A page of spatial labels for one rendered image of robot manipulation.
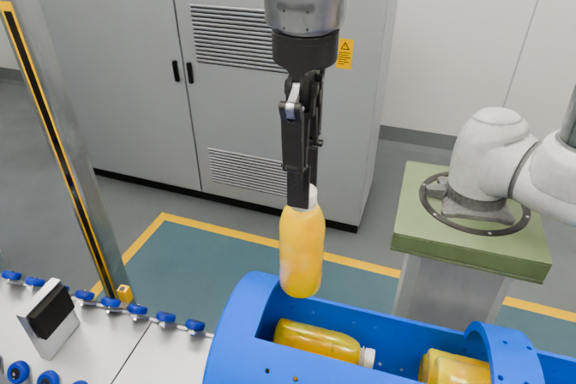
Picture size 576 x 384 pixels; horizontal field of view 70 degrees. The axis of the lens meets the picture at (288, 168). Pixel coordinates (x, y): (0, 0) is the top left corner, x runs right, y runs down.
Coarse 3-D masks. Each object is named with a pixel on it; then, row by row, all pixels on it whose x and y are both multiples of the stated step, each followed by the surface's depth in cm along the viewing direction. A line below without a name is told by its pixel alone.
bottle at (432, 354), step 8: (432, 352) 70; (440, 352) 70; (448, 352) 71; (432, 360) 69; (464, 360) 69; (472, 360) 69; (480, 360) 70; (424, 368) 73; (432, 368) 68; (488, 368) 68; (424, 376) 72
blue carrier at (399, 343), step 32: (256, 288) 69; (224, 320) 64; (256, 320) 64; (320, 320) 84; (352, 320) 82; (384, 320) 79; (224, 352) 61; (256, 352) 61; (288, 352) 60; (384, 352) 82; (416, 352) 80; (480, 352) 76; (512, 352) 59; (544, 352) 73
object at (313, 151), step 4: (312, 148) 56; (316, 148) 56; (312, 152) 56; (316, 152) 56; (308, 156) 56; (312, 156) 56; (316, 156) 56; (308, 160) 57; (312, 160) 57; (316, 160) 56; (312, 164) 57; (316, 164) 57; (312, 168) 57; (316, 168) 57; (312, 172) 58; (316, 172) 58; (312, 176) 58; (316, 176) 58; (312, 180) 58; (316, 180) 59; (316, 184) 59
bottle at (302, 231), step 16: (288, 208) 59; (320, 208) 59; (288, 224) 58; (304, 224) 57; (320, 224) 59; (288, 240) 59; (304, 240) 58; (320, 240) 60; (288, 256) 61; (304, 256) 60; (320, 256) 62; (288, 272) 63; (304, 272) 62; (320, 272) 64; (288, 288) 65; (304, 288) 64
